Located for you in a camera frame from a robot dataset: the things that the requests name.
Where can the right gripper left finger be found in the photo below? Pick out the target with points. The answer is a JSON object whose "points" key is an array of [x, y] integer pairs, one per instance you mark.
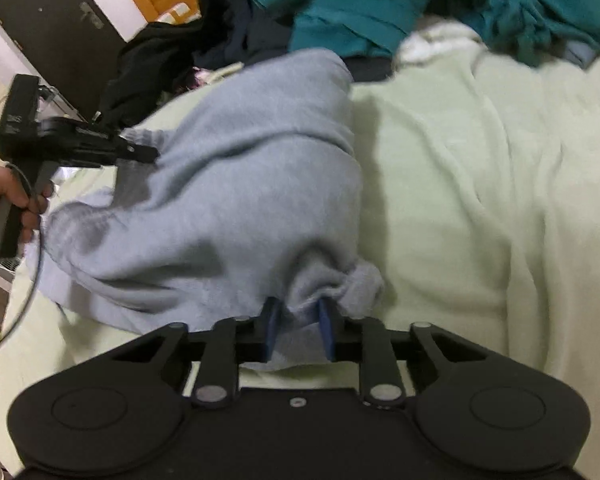
{"points": [[229, 344]]}

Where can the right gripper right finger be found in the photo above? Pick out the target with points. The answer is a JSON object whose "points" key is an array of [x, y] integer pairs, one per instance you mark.
{"points": [[365, 342]]}

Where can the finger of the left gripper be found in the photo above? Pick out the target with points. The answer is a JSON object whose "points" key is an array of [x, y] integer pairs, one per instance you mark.
{"points": [[141, 154], [94, 138]]}

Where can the person's left hand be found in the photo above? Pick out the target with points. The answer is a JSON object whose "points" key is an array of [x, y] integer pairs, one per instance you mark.
{"points": [[31, 208]]}

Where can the black fuzzy garment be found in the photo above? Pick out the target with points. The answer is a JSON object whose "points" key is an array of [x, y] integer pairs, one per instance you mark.
{"points": [[151, 64]]}

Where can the dark door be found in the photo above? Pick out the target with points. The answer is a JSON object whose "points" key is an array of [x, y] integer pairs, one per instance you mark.
{"points": [[70, 43]]}

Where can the dark navy garment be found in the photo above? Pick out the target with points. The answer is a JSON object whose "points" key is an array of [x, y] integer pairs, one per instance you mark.
{"points": [[240, 25]]}

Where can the light green bed blanket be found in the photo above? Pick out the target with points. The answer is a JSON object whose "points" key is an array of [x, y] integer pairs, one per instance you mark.
{"points": [[481, 209]]}

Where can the white fluffy cloth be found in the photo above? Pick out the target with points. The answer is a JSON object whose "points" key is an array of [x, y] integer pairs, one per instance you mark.
{"points": [[433, 37]]}

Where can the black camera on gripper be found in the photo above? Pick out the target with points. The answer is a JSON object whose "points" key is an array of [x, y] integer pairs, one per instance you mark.
{"points": [[18, 126]]}

